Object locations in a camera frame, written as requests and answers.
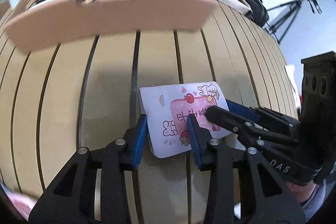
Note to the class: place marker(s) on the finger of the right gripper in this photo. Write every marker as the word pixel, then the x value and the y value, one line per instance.
pixel 266 118
pixel 236 121

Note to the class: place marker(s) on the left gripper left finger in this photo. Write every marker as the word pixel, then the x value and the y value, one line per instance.
pixel 70 197

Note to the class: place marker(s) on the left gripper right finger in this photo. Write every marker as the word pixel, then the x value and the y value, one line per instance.
pixel 244 188

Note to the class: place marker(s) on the pink cartoon notebook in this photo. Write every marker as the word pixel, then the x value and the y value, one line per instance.
pixel 167 108

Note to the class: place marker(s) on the right hand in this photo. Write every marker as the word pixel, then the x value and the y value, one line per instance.
pixel 302 193

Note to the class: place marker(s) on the black tripod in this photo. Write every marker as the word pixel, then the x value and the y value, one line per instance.
pixel 294 7

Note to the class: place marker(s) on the long cardboard tray box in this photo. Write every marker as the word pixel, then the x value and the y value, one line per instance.
pixel 61 21

